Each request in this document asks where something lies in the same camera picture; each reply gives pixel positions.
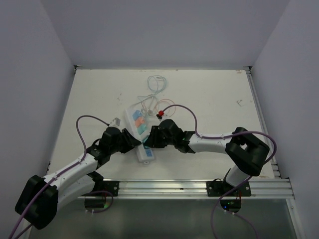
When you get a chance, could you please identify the teal plug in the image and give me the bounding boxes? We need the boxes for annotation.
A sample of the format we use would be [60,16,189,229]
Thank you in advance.
[137,124,150,135]

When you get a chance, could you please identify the white power strip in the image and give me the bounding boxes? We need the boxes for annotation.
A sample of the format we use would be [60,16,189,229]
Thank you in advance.
[124,104,155,164]

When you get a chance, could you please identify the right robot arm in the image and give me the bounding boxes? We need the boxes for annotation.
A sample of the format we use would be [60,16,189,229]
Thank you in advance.
[144,119,270,197]

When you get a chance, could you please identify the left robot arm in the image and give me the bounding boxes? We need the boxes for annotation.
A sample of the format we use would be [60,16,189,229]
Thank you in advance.
[15,127,142,230]

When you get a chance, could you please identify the salmon pink plug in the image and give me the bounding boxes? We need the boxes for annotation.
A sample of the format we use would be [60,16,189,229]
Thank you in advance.
[135,117,145,128]

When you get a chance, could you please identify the light blue plug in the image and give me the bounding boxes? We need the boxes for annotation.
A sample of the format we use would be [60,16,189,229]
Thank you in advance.
[132,110,142,121]

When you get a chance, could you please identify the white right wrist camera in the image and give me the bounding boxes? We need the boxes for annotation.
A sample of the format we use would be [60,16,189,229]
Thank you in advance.
[156,111,169,122]

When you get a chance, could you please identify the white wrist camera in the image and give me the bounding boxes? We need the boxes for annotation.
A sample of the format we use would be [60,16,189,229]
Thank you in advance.
[109,118,121,127]
[156,111,169,122]

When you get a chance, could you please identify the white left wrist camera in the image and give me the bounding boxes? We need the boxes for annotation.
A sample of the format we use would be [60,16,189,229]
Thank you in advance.
[109,118,121,127]

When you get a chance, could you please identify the thin coloured charger cables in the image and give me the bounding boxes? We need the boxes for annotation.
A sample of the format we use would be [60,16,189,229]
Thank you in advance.
[127,74,179,120]

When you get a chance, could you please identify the aluminium mounting rail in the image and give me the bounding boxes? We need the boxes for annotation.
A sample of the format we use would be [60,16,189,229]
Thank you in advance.
[74,178,296,200]

